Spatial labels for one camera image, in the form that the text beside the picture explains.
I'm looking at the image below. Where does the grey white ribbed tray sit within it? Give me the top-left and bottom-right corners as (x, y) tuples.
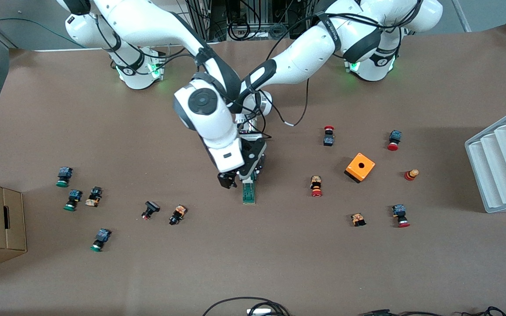
(464, 104), (506, 214)

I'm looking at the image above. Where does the black coiled cable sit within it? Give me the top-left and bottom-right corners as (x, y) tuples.
(228, 20), (253, 41)

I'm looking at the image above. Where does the black pushbutton red tip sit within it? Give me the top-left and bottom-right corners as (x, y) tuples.
(141, 201), (161, 221)

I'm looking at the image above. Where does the thin black cable with connector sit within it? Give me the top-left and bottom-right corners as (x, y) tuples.
(358, 306), (506, 316)

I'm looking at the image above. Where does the black looped cable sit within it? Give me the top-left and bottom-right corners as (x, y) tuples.
(202, 297), (291, 316)

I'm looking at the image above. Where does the grey coiled cable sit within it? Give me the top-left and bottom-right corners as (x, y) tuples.
(268, 23), (289, 39)

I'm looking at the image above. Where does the thin green cable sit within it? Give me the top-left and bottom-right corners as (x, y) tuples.
(0, 18), (78, 44)

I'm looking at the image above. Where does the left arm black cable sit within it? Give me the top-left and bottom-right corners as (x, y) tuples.
(235, 77), (311, 141)

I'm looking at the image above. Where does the aluminium equipment rack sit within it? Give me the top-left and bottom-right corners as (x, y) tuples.
(185, 0), (319, 42)

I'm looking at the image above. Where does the orange button enclosure box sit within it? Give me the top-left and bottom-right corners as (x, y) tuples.
(344, 152), (376, 184)

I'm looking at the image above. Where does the green pushbutton blue contact block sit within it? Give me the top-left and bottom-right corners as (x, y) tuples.
(90, 228), (112, 253)
(63, 189), (83, 212)
(56, 166), (74, 188)

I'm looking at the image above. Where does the black pushbutton orange contact block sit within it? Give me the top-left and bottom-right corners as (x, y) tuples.
(168, 204), (188, 226)

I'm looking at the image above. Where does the grey metal bar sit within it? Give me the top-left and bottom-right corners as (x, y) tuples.
(451, 0), (472, 33)

